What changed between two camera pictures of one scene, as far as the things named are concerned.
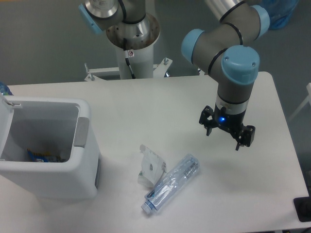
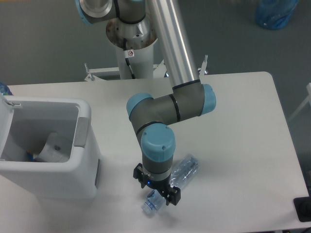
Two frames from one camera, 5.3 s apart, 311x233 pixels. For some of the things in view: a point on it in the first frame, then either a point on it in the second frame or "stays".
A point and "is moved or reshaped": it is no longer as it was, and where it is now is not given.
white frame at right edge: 308,99 stays
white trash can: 58,125 stays
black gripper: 232,123 to 172,195
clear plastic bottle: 170,183 stays
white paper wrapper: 153,167 is moved or reshaped
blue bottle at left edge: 5,90 stays
